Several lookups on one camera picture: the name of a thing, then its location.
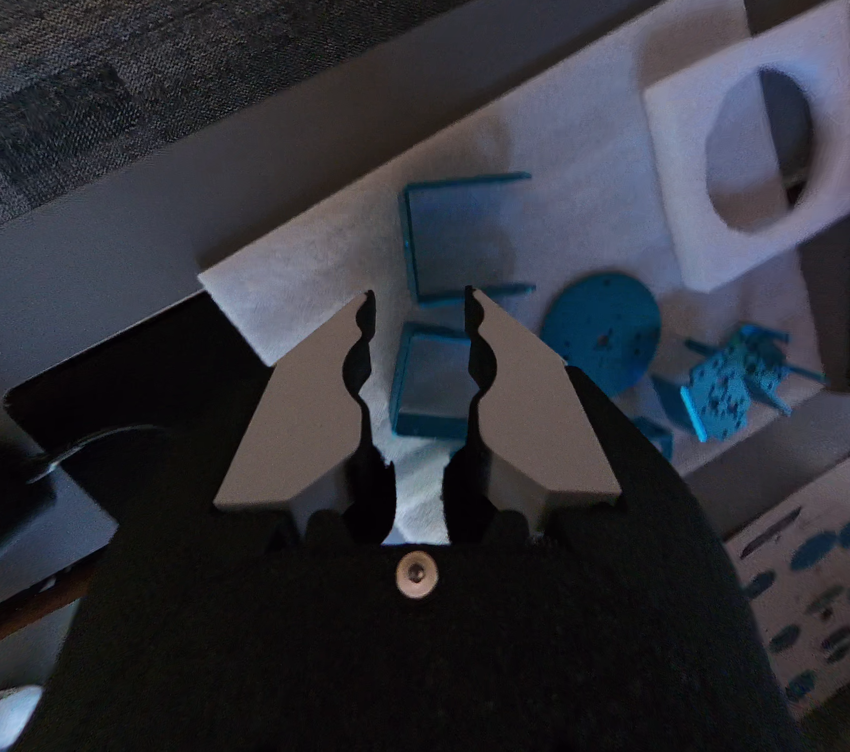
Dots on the white foam block with hole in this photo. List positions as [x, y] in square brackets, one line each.
[690, 234]

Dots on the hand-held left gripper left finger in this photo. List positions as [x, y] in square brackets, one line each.
[292, 433]

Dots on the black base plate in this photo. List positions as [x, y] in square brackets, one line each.
[166, 367]

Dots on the white user manual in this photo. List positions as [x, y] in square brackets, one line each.
[797, 566]

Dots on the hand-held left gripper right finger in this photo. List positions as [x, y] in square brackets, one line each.
[544, 433]

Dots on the brown desk divider strip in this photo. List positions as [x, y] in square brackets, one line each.
[40, 607]

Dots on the white foam sheet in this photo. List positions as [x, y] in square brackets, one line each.
[584, 134]

